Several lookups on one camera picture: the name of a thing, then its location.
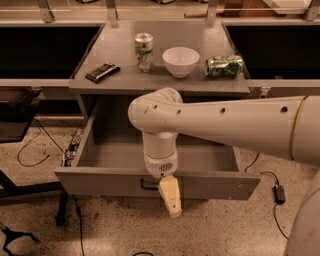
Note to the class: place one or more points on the white bowl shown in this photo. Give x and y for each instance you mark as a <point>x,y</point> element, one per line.
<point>180,61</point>

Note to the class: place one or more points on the grey top drawer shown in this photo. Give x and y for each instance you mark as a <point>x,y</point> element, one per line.
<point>109,161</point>

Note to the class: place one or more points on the grey drawer cabinet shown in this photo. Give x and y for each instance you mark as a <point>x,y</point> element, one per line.
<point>116,45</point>

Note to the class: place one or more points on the black stand frame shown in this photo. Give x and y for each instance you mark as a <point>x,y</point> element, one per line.
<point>9,189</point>

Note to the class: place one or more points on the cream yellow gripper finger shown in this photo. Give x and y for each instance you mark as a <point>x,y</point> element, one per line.
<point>170,193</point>

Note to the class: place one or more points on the black tripod foot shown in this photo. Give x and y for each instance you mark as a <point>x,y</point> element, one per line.
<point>10,236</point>

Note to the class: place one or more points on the upright white soda can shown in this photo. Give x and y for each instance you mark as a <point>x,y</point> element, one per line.
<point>144,51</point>

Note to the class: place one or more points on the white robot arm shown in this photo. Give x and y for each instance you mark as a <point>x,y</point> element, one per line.
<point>285,127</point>

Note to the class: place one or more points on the black power adapter with cable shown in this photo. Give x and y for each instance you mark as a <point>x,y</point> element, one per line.
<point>279,197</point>

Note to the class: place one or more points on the dark bin at left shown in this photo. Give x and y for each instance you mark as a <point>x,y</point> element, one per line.
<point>18,106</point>

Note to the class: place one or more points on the green can lying down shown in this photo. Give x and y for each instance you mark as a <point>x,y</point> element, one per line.
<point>224,66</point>

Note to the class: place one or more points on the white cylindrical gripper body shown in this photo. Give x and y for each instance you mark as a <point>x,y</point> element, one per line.
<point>161,166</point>

